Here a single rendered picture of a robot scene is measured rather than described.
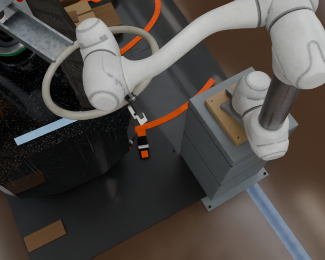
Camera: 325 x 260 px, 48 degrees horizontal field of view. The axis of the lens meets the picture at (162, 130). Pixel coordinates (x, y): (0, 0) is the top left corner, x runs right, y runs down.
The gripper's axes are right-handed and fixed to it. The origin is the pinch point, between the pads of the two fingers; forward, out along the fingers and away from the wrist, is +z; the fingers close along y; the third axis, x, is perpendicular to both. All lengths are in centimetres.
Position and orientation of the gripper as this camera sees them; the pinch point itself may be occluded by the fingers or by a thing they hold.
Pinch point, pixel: (137, 114)
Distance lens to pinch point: 135.5
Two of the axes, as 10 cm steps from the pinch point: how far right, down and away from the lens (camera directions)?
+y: -5.7, -5.2, 6.3
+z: 3.0, 5.9, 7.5
